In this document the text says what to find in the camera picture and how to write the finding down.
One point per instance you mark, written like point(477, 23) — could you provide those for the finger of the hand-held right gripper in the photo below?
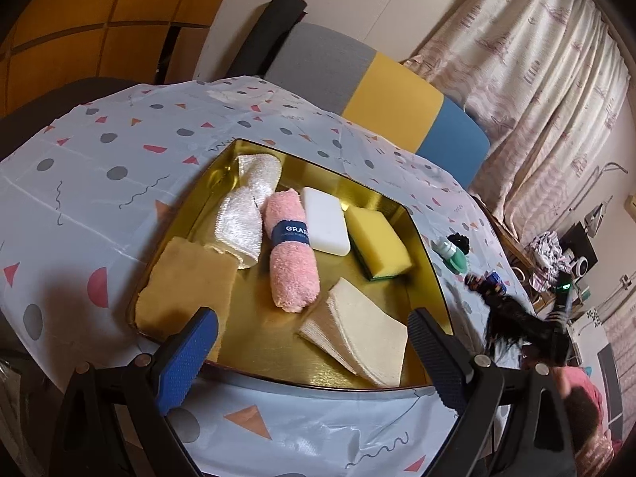
point(526, 322)

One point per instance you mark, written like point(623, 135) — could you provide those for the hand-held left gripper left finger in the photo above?
point(186, 362)

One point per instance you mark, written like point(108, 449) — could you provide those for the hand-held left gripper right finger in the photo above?
point(437, 362)

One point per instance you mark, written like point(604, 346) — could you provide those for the black hair piece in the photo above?
point(502, 340)

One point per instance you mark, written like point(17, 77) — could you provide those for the yellow cloth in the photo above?
point(189, 283)

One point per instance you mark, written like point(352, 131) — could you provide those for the cream cloth stack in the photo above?
point(357, 328)

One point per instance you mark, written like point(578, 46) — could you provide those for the gold rectangular tin box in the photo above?
point(278, 343)

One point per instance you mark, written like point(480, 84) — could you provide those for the white bottle green silicone brush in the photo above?
point(454, 259)

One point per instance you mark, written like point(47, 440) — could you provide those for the black scrunchie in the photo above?
point(463, 241)

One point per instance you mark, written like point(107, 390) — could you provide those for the yellow sponge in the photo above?
point(377, 241)

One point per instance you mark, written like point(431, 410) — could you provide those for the pink towel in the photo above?
point(293, 278)

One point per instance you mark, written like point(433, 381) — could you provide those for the white microfiber cloth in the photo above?
point(248, 208)

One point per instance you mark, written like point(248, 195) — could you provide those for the white sponge block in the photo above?
point(323, 223)

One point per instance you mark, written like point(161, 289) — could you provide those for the wooden side chair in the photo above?
point(516, 256)

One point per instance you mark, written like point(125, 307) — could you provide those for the white round device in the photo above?
point(585, 267)

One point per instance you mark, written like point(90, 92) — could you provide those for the floral cloth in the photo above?
point(544, 253)

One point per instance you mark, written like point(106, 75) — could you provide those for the black box appliance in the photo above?
point(579, 243)

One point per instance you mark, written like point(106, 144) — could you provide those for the beige patterned curtain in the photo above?
point(546, 84)

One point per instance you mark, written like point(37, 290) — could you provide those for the tricolour chair back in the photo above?
point(392, 89)

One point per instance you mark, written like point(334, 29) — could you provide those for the black rolled mat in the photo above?
point(268, 35)

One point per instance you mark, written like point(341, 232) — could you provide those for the wooden wardrobe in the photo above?
point(99, 10)

